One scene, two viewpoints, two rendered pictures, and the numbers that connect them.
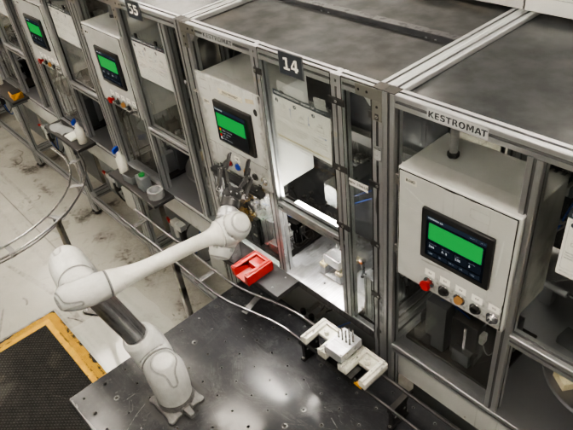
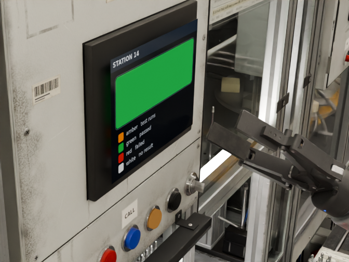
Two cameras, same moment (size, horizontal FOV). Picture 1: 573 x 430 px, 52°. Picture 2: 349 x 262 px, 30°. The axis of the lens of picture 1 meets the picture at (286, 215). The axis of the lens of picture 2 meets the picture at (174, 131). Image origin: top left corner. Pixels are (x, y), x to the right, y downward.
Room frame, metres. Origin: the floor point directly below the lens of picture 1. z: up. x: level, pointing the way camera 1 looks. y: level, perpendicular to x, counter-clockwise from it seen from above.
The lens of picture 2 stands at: (2.48, 0.91, 1.95)
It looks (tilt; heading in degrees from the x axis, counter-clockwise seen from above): 25 degrees down; 247
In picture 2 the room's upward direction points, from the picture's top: 2 degrees clockwise
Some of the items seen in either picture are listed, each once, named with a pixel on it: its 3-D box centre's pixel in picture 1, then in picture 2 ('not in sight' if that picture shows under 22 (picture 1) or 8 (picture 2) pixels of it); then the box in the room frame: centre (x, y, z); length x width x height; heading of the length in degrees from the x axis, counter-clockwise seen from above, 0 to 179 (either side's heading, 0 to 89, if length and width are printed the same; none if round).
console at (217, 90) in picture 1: (253, 121); (61, 100); (2.30, 0.09, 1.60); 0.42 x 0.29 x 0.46; 38
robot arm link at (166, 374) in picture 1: (167, 374); not in sight; (1.59, 0.58, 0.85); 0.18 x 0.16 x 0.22; 29
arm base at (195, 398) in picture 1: (178, 398); not in sight; (1.56, 0.57, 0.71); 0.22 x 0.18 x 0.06; 38
